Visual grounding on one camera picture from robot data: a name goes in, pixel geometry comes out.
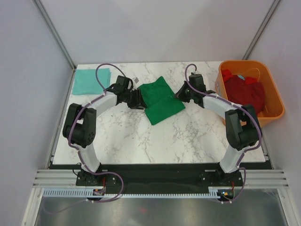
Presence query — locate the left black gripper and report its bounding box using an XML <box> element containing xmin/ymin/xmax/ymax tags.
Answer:
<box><xmin>123</xmin><ymin>89</ymin><xmax>147</xmax><ymax>110</ymax></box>

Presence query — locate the green t shirt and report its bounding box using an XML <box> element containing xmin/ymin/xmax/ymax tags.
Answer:
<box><xmin>139</xmin><ymin>76</ymin><xmax>185</xmax><ymax>125</ymax></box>

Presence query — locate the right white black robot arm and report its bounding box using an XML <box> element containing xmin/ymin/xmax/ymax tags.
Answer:
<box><xmin>175</xmin><ymin>73</ymin><xmax>262</xmax><ymax>186</ymax></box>

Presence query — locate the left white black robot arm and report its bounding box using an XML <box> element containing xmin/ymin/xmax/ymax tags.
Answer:
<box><xmin>63</xmin><ymin>75</ymin><xmax>147</xmax><ymax>185</ymax></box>

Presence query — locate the bright red t shirt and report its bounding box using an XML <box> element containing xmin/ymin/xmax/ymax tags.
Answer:
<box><xmin>222</xmin><ymin>69</ymin><xmax>257</xmax><ymax>84</ymax></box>

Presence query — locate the dark red t shirt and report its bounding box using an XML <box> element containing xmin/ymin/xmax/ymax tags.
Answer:
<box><xmin>224</xmin><ymin>75</ymin><xmax>265</xmax><ymax>114</ymax></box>

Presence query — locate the folded teal t shirt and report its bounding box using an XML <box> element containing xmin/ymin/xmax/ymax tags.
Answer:
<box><xmin>72</xmin><ymin>68</ymin><xmax>111</xmax><ymax>96</ymax></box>

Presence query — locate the orange plastic bin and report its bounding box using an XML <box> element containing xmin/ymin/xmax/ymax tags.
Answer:
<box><xmin>215</xmin><ymin>60</ymin><xmax>285</xmax><ymax>127</ymax></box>

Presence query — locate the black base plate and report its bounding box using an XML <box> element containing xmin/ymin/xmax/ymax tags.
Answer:
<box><xmin>76</xmin><ymin>163</ymin><xmax>243</xmax><ymax>194</ymax></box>

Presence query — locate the white slotted cable duct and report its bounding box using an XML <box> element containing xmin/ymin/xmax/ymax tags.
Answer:
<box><xmin>43</xmin><ymin>187</ymin><xmax>229</xmax><ymax>199</ymax></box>

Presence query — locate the aluminium rail profile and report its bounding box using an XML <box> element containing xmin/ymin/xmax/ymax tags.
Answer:
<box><xmin>33</xmin><ymin>169</ymin><xmax>288</xmax><ymax>188</ymax></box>

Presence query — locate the right aluminium frame post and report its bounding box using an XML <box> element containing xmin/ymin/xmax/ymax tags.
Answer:
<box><xmin>242</xmin><ymin>0</ymin><xmax>282</xmax><ymax>60</ymax></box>

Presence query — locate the aluminium frame post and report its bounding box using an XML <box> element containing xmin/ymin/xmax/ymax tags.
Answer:
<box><xmin>33</xmin><ymin>0</ymin><xmax>76</xmax><ymax>71</ymax></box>
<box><xmin>242</xmin><ymin>0</ymin><xmax>282</xmax><ymax>60</ymax></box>

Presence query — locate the left aluminium frame post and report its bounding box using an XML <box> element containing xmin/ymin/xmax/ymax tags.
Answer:
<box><xmin>33</xmin><ymin>0</ymin><xmax>76</xmax><ymax>71</ymax></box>

